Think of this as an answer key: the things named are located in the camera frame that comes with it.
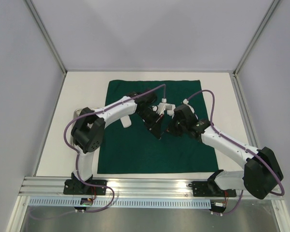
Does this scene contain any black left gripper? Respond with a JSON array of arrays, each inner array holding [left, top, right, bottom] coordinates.
[[137, 108, 165, 140]]

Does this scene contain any white gauze pad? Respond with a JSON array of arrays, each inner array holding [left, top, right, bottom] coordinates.
[[120, 116, 132, 128]]

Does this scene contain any stainless steel instrument tray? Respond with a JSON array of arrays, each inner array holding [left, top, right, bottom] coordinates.
[[69, 107, 97, 146]]

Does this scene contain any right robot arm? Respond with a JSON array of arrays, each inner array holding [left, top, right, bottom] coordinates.
[[168, 104, 283, 200]]

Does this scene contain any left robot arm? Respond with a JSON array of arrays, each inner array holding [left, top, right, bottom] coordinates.
[[68, 90, 167, 194]]

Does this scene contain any dark green surgical drape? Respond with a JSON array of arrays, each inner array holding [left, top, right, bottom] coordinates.
[[97, 80, 218, 174]]

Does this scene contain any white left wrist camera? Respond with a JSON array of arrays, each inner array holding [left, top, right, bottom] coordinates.
[[154, 98, 176, 116]]

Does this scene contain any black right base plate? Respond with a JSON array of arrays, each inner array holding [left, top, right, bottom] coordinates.
[[188, 181, 237, 197]]

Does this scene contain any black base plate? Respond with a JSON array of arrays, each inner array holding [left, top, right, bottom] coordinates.
[[188, 181, 237, 197], [63, 178, 107, 195]]

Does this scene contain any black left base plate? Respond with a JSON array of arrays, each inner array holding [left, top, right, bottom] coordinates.
[[63, 178, 107, 195]]

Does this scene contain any aluminium front rail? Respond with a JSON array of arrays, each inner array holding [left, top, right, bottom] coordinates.
[[18, 175, 284, 200]]

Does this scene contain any slotted white cable duct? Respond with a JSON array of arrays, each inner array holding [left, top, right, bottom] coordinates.
[[28, 197, 211, 209]]

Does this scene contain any right aluminium frame post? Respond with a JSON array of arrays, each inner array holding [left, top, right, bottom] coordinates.
[[233, 0, 282, 78]]

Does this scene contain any aluminium frame post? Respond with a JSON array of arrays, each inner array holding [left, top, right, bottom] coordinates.
[[23, 0, 67, 76], [233, 0, 282, 78]]

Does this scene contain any left aluminium frame post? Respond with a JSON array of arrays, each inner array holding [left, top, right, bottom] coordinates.
[[23, 0, 67, 76]]

